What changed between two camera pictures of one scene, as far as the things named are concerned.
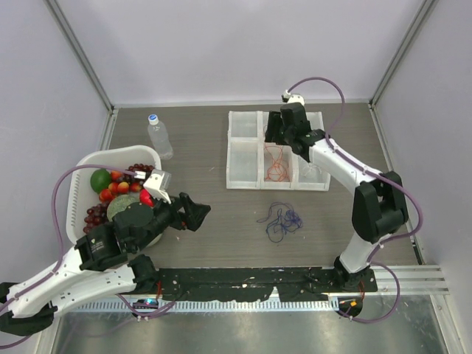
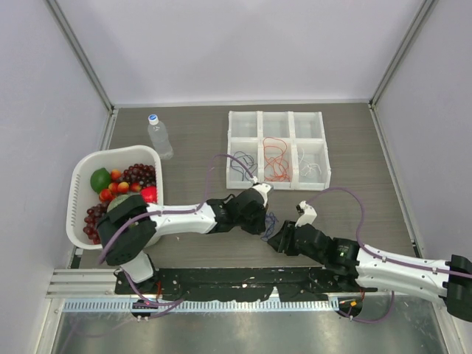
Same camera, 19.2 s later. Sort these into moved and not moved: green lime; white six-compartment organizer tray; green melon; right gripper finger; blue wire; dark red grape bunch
Moved: right gripper finger; blue wire
Not moved: green lime; dark red grape bunch; green melon; white six-compartment organizer tray
